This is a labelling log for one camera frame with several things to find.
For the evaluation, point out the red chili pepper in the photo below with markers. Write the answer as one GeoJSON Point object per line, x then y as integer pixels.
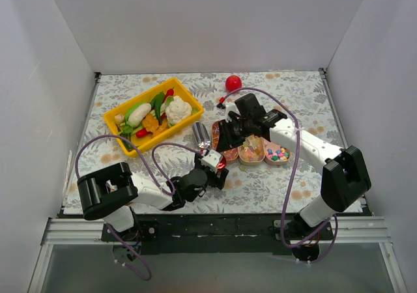
{"type": "Point", "coordinates": [170, 92]}

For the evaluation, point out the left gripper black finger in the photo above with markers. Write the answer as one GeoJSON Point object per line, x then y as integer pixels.
{"type": "Point", "coordinates": [197, 161]}
{"type": "Point", "coordinates": [221, 177]}

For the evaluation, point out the red apple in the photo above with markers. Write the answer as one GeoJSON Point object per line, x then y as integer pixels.
{"type": "Point", "coordinates": [233, 83]}

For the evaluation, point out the white cauliflower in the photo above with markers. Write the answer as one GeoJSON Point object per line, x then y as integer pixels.
{"type": "Point", "coordinates": [177, 110]}

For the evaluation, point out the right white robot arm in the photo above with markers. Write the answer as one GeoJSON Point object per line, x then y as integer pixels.
{"type": "Point", "coordinates": [344, 173]}

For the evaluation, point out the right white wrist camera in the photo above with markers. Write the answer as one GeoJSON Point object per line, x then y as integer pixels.
{"type": "Point", "coordinates": [230, 107]}

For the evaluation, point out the aluminium frame rail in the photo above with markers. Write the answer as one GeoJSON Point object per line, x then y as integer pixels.
{"type": "Point", "coordinates": [72, 232]}

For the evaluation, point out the white radish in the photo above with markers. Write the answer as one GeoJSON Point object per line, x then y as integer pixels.
{"type": "Point", "coordinates": [138, 114]}

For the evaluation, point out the red jar lid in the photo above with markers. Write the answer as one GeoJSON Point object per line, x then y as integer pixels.
{"type": "Point", "coordinates": [222, 164]}

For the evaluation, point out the floral table mat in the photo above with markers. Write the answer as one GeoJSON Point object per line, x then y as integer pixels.
{"type": "Point", "coordinates": [260, 189]}

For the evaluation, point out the orange bell pepper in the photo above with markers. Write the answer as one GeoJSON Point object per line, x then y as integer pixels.
{"type": "Point", "coordinates": [152, 125]}

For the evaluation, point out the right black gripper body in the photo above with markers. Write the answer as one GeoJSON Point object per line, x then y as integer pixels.
{"type": "Point", "coordinates": [226, 133]}

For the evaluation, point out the tray of star candies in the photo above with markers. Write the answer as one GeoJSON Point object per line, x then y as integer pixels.
{"type": "Point", "coordinates": [275, 154]}

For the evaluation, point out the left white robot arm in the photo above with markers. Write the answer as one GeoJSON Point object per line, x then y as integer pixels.
{"type": "Point", "coordinates": [107, 193]}

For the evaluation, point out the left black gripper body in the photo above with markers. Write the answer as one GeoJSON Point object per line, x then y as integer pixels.
{"type": "Point", "coordinates": [212, 173]}

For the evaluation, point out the tray of pale jelly candies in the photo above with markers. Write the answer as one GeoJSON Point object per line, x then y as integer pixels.
{"type": "Point", "coordinates": [252, 151]}

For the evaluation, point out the yellow plastic basket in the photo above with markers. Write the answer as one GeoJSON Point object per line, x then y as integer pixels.
{"type": "Point", "coordinates": [116, 118]}

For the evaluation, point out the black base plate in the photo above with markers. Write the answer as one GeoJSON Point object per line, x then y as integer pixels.
{"type": "Point", "coordinates": [206, 233]}

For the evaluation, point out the metal scoop spoon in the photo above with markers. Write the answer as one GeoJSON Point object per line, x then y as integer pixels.
{"type": "Point", "coordinates": [201, 135]}

